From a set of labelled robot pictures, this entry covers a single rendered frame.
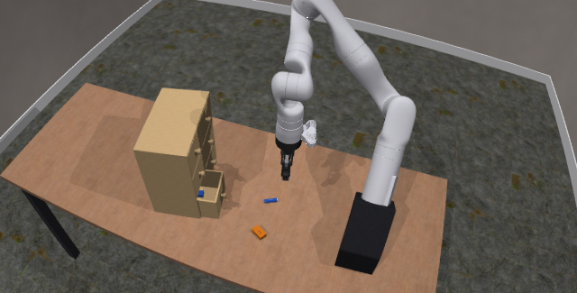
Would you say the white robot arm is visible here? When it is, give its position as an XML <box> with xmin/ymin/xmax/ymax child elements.
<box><xmin>271</xmin><ymin>0</ymin><xmax>417</xmax><ymax>206</ymax></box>

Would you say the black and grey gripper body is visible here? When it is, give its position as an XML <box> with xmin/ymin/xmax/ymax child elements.
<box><xmin>275</xmin><ymin>137</ymin><xmax>302</xmax><ymax>160</ymax></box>

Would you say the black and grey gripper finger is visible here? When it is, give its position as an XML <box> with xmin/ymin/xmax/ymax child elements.
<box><xmin>280</xmin><ymin>150</ymin><xmax>295</xmax><ymax>180</ymax></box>

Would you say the orange nine-volt battery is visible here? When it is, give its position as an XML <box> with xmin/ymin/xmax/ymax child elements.
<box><xmin>252</xmin><ymin>225</ymin><xmax>267</xmax><ymax>240</ymax></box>

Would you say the tan wooden chest of drawers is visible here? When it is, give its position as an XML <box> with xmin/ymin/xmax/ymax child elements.
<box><xmin>133</xmin><ymin>88</ymin><xmax>210</xmax><ymax>219</ymax></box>

